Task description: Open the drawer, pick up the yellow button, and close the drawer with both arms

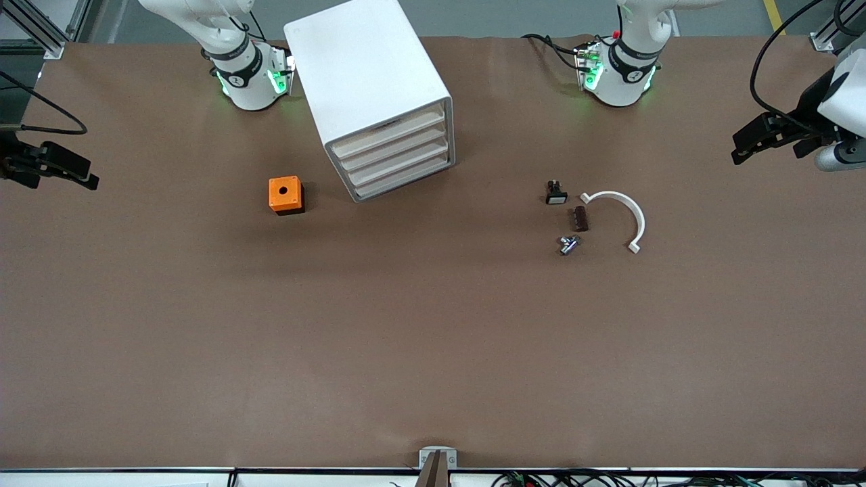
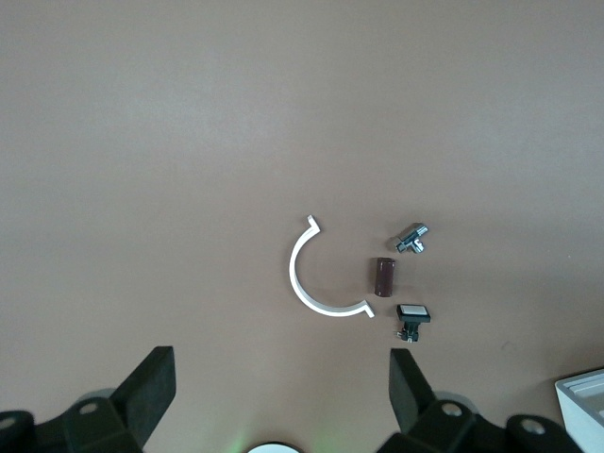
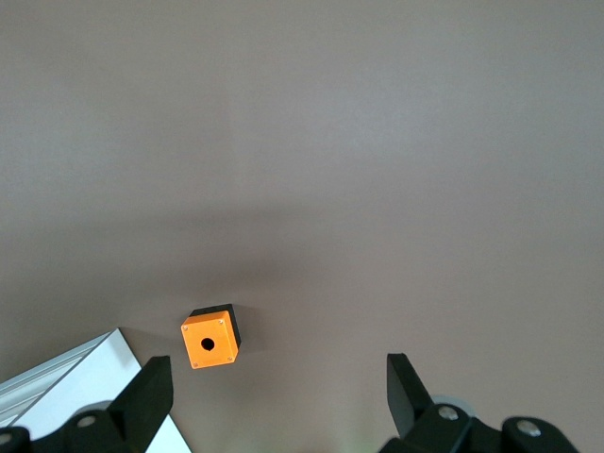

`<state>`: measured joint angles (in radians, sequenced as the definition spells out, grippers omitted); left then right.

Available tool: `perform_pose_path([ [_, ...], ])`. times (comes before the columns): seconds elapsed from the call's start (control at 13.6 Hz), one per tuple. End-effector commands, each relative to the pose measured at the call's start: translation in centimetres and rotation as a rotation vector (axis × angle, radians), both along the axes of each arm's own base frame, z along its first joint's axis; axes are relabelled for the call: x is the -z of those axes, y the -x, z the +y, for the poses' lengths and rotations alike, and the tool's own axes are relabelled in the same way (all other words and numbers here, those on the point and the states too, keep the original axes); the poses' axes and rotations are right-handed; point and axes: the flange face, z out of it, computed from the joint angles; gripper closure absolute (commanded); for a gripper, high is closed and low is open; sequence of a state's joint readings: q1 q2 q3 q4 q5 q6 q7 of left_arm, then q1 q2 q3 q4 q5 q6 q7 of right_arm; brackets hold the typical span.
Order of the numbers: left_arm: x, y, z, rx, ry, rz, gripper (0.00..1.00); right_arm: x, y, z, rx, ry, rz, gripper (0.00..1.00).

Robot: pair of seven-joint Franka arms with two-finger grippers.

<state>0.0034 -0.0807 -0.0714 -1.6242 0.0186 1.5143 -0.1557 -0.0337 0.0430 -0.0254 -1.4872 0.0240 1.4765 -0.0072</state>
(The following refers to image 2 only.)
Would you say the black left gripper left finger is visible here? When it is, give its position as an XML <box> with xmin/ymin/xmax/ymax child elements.
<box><xmin>0</xmin><ymin>345</ymin><xmax>177</xmax><ymax>453</ymax></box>

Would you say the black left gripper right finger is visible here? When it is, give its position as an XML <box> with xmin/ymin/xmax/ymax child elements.
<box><xmin>376</xmin><ymin>347</ymin><xmax>582</xmax><ymax>453</ymax></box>

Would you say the white drawer cabinet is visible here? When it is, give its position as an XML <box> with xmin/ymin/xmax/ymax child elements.
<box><xmin>552</xmin><ymin>369</ymin><xmax>604</xmax><ymax>453</ymax></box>

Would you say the brown cylinder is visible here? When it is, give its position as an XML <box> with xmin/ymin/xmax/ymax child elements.
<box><xmin>372</xmin><ymin>256</ymin><xmax>396</xmax><ymax>298</ymax></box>

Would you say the chrome tee fitting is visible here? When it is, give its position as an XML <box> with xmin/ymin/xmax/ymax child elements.
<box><xmin>392</xmin><ymin>222</ymin><xmax>431</xmax><ymax>255</ymax></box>

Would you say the white rectangular push button switch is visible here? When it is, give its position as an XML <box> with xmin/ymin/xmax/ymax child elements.
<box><xmin>394</xmin><ymin>304</ymin><xmax>433</xmax><ymax>344</ymax></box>

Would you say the white half-ring pipe clamp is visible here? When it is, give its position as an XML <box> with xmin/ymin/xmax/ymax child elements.
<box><xmin>288</xmin><ymin>214</ymin><xmax>378</xmax><ymax>318</ymax></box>

